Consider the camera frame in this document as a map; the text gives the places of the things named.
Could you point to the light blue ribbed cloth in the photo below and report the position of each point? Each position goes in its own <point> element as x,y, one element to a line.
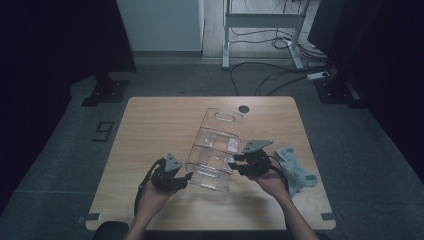
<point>296,170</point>

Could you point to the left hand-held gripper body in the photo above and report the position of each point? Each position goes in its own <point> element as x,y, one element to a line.
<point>165,181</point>

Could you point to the dark round table grommet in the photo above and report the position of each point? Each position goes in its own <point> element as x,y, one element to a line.
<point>245,109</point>

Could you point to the clear plastic divided organizer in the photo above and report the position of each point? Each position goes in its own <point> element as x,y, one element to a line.
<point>213,150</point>

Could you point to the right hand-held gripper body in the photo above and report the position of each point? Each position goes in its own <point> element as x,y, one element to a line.
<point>258,163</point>

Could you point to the person's left hand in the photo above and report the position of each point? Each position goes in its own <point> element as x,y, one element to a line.
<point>151,201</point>

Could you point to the black stand base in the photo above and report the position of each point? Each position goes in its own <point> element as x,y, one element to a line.
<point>335,91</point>
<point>108,91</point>

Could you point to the person's dark clothing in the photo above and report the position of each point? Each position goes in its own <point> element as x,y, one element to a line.
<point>108,232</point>

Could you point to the grey tape strip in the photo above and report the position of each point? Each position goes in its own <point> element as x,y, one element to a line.
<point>328,216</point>
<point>91,217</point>

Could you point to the white power strip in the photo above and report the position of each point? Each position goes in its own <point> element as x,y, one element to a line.
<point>318,75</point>

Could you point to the person's right hand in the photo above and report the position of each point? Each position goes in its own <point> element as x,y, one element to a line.
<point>271,183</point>

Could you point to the dark curtain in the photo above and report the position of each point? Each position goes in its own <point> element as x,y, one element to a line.
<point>383,66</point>
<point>50,66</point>

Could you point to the white metal desk frame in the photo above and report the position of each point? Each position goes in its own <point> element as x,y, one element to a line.
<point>263,20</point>

